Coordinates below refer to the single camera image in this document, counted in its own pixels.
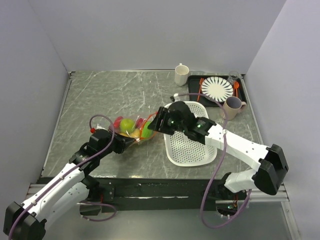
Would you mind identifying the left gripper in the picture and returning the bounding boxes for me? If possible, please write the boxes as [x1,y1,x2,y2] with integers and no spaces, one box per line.
[98,129,135,158]

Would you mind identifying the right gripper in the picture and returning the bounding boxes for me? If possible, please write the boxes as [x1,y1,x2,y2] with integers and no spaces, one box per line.
[147,106,187,136]

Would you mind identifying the yellow lemon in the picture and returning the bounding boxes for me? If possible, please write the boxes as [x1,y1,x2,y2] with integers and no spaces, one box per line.
[130,128,140,139]

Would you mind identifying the clear zip top bag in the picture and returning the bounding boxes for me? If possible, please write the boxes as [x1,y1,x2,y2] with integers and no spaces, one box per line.
[108,111,158,144]

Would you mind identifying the green bitter gourd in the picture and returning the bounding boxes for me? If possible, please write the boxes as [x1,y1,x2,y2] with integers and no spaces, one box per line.
[141,121,154,139]

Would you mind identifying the green pear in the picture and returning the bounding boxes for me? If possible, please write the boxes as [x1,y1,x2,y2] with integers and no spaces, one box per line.
[119,118,135,134]

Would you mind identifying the red wrinkled fruit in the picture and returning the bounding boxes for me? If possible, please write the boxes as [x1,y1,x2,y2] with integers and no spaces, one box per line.
[135,117,146,129]

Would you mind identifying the orange fruit with leaf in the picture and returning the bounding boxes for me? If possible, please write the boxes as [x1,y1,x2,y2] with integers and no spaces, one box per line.
[118,133,131,138]

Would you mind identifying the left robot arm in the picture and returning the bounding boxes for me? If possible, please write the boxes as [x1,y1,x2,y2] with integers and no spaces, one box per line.
[3,129,136,240]

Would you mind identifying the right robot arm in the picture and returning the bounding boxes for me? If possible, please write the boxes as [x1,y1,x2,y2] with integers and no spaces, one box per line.
[148,101,289,199]

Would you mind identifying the white perforated basket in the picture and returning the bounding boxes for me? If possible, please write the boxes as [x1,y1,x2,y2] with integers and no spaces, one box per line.
[163,100,218,167]

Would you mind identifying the white mug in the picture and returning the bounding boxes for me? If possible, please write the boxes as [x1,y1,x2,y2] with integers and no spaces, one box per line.
[174,63,190,87]

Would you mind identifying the black tray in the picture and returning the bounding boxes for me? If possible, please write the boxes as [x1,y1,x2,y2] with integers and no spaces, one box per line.
[187,74,248,108]

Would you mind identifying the orange fork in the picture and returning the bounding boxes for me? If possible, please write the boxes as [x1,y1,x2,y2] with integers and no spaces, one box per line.
[196,78,204,102]

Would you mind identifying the striped white plate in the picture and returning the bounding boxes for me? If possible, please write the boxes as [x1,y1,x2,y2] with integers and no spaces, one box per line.
[201,76,234,103]

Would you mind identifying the beige mug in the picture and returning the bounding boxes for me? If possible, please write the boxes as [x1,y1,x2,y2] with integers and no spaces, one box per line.
[221,96,247,121]

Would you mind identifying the orange spoon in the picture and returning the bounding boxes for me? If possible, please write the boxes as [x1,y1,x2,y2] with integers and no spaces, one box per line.
[233,81,240,98]

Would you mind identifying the clear glass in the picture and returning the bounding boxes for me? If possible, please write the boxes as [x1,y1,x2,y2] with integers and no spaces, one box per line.
[227,70,240,85]

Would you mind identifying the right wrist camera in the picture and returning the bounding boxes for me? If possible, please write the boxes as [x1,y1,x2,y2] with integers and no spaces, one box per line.
[170,93,181,103]

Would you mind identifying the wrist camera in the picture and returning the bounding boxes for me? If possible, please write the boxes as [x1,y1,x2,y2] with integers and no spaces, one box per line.
[170,93,181,103]
[90,124,108,134]

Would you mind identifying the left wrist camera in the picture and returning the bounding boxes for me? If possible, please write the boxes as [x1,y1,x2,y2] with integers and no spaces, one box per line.
[90,124,108,134]

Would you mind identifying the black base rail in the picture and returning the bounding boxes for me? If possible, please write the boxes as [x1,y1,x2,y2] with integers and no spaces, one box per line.
[84,177,209,211]

